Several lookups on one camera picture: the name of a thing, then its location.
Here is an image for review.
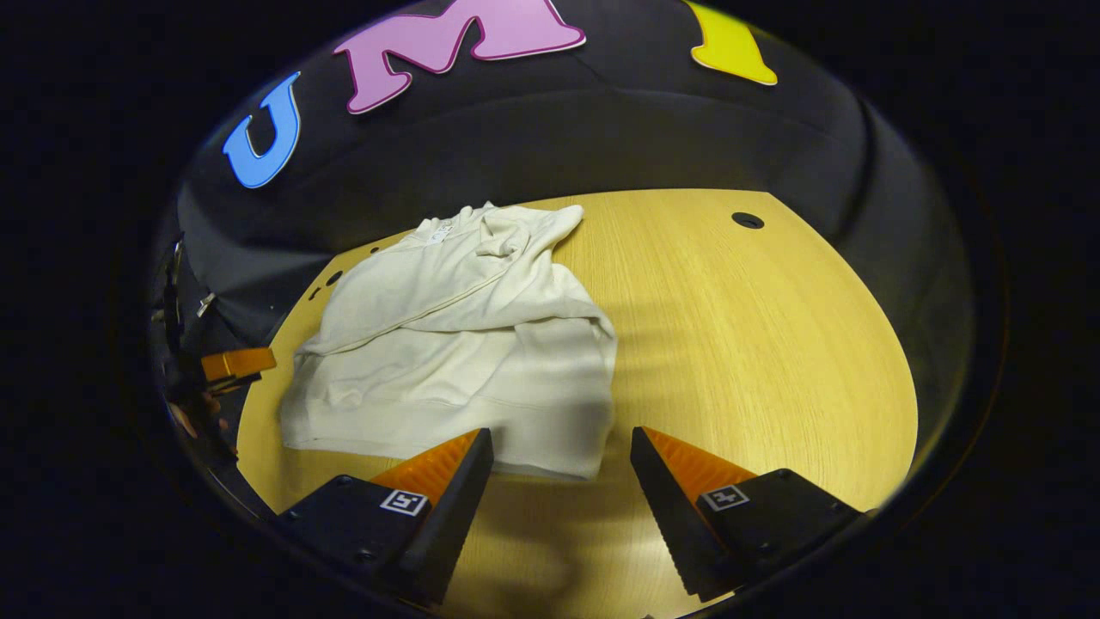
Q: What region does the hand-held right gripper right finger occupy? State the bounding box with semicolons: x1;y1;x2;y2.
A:
630;426;865;603

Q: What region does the white sweatshirt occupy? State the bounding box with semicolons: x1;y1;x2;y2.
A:
280;202;620;481

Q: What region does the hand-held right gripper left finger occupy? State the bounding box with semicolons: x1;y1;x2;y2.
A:
275;428;495;607

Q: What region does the black backdrop cloth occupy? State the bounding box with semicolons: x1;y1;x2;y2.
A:
155;0;976;362

